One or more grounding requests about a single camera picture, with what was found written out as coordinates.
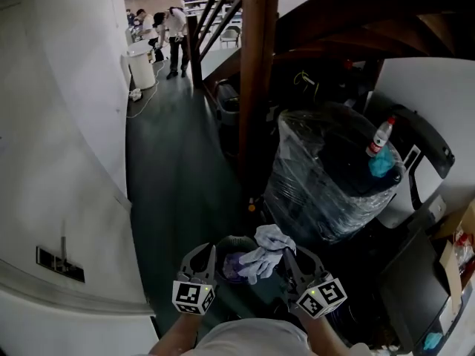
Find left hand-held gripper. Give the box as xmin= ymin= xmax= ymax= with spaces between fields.
xmin=171 ymin=243 xmax=218 ymax=316

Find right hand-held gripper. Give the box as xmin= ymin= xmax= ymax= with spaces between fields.
xmin=281 ymin=245 xmax=349 ymax=320

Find dark round laundry basket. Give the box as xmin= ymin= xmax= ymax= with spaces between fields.
xmin=214 ymin=234 xmax=284 ymax=286

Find light grey clothes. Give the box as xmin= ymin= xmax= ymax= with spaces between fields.
xmin=238 ymin=224 xmax=298 ymax=286

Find black washing machine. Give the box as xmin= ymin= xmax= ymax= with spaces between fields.
xmin=333 ymin=225 xmax=469 ymax=352

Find person's left forearm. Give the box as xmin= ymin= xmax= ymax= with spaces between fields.
xmin=149 ymin=311 xmax=204 ymax=356

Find person's right forearm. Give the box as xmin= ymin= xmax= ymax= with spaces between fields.
xmin=298 ymin=314 xmax=353 ymax=352

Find person's white shirt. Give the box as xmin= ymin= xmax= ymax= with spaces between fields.
xmin=191 ymin=317 xmax=380 ymax=356

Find plastic-wrapped black appliance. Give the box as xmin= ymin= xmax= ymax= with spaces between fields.
xmin=262 ymin=101 xmax=406 ymax=247

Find blue cloth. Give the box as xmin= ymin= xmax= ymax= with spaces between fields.
xmin=367 ymin=144 xmax=396 ymax=179

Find open cardboard box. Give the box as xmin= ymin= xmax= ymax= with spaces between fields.
xmin=429 ymin=198 xmax=475 ymax=315

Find small white box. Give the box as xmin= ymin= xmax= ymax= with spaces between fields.
xmin=427 ymin=194 xmax=448 ymax=223

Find water bottle red label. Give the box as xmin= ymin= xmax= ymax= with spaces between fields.
xmin=364 ymin=116 xmax=398 ymax=159

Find clear plastic bag red items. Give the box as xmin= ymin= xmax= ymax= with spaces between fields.
xmin=453 ymin=228 xmax=475 ymax=271

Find black waste bin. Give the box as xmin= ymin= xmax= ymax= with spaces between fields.
xmin=214 ymin=79 xmax=243 ymax=126

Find black and white appliance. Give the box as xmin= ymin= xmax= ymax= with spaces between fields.
xmin=361 ymin=90 xmax=456 ymax=230

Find wooden staircase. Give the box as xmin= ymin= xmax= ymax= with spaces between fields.
xmin=186 ymin=0 xmax=475 ymax=185

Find white cylindrical bin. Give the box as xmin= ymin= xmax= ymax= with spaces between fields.
xmin=119 ymin=40 xmax=157 ymax=90

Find grey chair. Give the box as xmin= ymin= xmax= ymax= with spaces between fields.
xmin=219 ymin=27 xmax=243 ymax=50

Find black wall socket panel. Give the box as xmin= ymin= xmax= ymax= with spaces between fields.
xmin=35 ymin=245 xmax=86 ymax=283

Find pale floor cable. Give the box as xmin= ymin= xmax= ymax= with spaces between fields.
xmin=125 ymin=62 xmax=161 ymax=119

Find yellow cable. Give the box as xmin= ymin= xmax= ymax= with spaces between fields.
xmin=293 ymin=70 xmax=321 ymax=100

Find white wall shelves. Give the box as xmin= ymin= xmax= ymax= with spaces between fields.
xmin=181 ymin=0 xmax=246 ymax=15

